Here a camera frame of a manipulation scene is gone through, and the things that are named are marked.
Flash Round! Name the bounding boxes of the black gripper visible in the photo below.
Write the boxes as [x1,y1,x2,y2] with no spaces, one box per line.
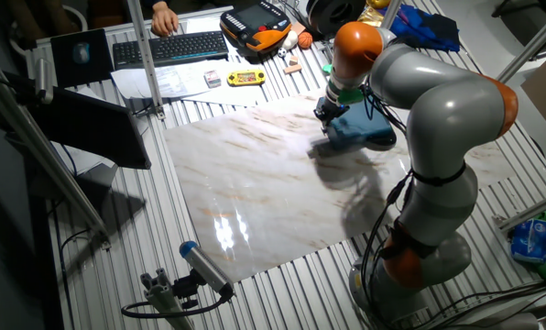
[313,95,351,138]

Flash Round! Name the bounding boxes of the blue drawer box casing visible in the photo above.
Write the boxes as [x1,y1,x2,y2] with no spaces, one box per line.
[326,103,398,151]

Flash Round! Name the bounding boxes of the person's hand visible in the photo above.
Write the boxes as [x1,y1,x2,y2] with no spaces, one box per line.
[150,1,180,39]

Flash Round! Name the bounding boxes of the marble pattern mat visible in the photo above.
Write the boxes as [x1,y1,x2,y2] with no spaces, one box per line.
[162,89,518,283]

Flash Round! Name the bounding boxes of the white gourd shaped toy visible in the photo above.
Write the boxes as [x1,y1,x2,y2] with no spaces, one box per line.
[281,29,300,51]

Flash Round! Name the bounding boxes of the yellow handheld game console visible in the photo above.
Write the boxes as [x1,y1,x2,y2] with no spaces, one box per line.
[226,69,268,88]

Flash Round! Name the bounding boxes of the blank white paper sheet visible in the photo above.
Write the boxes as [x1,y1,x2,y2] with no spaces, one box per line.
[180,58,268,108]
[185,16,224,35]

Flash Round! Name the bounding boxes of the gold foil bag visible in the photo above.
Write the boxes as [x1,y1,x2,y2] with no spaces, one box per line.
[356,0,393,28]

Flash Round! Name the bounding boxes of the small clear card box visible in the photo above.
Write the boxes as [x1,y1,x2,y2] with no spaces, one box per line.
[202,70,223,90]

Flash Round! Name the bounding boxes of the black and orange teach pendant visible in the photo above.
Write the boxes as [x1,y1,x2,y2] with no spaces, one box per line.
[219,0,294,59]

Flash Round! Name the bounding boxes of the blue cloth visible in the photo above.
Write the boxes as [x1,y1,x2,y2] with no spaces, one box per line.
[385,3,462,53]

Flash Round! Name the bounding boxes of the black keyboard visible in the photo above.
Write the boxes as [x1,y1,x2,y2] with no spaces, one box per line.
[112,30,230,72]

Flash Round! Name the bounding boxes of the printed paper sheet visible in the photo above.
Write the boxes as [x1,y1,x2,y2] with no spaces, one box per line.
[110,63,205,101]

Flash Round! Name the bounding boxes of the blue tissue pack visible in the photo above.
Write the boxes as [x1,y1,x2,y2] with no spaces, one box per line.
[509,217,546,265]

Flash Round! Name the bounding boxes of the black monitor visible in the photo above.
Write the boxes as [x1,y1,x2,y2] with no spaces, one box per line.
[27,85,153,171]

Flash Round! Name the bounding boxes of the short aluminium profile stub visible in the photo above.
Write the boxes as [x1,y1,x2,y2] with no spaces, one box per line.
[139,267,197,330]

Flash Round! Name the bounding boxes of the grey computer mouse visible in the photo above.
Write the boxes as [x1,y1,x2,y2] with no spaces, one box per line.
[71,41,92,65]

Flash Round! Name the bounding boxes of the black mouse pad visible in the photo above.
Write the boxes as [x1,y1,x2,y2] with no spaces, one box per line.
[49,27,115,89]

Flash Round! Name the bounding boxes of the green printed wrist mount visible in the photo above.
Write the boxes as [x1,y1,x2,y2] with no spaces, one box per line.
[321,63,366,106]

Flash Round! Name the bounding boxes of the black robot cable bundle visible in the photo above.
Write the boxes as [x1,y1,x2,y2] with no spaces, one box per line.
[358,82,421,330]

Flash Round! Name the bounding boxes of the aluminium frame profile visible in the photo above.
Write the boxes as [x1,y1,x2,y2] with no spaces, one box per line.
[378,0,404,33]
[0,62,113,251]
[496,2,546,85]
[126,0,167,122]
[492,187,546,233]

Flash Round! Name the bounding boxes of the grey camera with blue end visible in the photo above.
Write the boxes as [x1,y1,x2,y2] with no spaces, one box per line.
[178,239,236,300]

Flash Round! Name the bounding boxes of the black camera clamp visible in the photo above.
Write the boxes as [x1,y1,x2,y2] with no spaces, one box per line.
[171,269,206,311]

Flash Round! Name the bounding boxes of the black floor cables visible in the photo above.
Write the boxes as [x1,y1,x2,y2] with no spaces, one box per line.
[409,280,546,330]

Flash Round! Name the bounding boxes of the black camera cable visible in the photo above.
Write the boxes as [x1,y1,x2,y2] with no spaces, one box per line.
[120,288,234,320]

